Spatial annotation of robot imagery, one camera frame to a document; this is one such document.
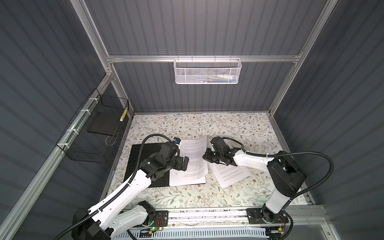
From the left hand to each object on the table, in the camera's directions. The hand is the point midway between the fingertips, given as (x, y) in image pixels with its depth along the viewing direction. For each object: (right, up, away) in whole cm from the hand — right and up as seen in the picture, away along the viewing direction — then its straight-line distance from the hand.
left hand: (180, 157), depth 78 cm
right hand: (+12, -2, +12) cm, 17 cm away
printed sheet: (+27, -13, +11) cm, 32 cm away
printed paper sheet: (+9, -10, +9) cm, 16 cm away
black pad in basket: (-38, +18, -2) cm, 42 cm away
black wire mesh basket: (-43, +11, -6) cm, 45 cm away
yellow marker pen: (-32, +22, +3) cm, 39 cm away
